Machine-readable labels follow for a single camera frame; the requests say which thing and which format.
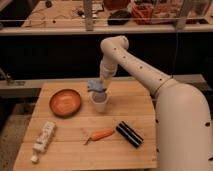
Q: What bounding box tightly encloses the white ceramic cup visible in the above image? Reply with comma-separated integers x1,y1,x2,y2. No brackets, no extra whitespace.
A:
91,92,108,113

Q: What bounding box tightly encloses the orange wooden bowl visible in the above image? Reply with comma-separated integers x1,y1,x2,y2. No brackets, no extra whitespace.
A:
49,89,81,117

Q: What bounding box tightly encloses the grey metal post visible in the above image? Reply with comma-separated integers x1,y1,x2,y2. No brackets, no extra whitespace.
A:
175,0,193,30
83,0,93,31

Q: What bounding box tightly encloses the orange toy carrot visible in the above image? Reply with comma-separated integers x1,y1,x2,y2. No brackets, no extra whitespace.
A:
85,129,114,145

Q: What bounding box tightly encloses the metal clamp at left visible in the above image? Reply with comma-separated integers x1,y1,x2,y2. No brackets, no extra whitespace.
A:
0,67,25,86

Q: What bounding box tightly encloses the black bowl on shelf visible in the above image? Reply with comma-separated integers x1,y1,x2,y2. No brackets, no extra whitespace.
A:
107,10,131,25

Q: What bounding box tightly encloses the grey metal post right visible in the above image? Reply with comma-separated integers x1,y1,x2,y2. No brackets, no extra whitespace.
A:
175,0,193,30

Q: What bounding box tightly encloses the black striped rectangular block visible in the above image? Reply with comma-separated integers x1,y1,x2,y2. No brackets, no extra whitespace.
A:
116,121,144,148

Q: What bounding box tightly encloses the orange crate on shelf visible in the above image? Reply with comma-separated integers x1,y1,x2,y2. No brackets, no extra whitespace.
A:
131,3,172,25

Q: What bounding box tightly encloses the white tube bottle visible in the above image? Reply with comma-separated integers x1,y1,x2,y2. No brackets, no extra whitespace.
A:
31,121,56,163

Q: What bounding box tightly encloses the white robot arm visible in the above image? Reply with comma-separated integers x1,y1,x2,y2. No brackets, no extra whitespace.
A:
100,36,213,171

